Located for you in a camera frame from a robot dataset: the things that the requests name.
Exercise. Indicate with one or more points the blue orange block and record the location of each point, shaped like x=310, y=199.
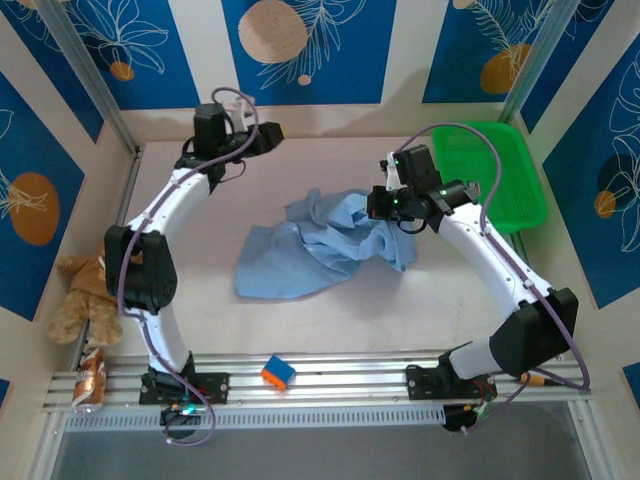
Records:
x=279, y=372

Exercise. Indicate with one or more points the aluminium frame post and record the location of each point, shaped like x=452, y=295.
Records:
x=535, y=55
x=85, y=65

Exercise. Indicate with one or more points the brown teddy bear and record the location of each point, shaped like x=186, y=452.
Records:
x=85, y=310

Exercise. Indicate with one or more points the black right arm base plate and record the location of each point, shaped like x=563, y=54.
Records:
x=422, y=385

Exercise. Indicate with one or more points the green plastic basket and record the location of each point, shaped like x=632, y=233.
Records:
x=520, y=175

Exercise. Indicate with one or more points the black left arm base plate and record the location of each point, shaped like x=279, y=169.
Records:
x=215, y=387

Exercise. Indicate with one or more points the black controller board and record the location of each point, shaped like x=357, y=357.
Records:
x=180, y=416
x=465, y=417

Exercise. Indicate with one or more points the aluminium rail frame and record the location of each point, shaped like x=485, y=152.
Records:
x=350, y=375

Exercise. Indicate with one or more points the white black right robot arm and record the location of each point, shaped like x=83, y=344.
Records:
x=480, y=250

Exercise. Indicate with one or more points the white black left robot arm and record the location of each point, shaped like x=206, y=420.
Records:
x=165, y=210

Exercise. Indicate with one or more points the light blue long sleeve shirt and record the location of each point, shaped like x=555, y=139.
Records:
x=280, y=260

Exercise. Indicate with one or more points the crumpled orange snack can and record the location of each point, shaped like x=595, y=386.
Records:
x=90, y=380

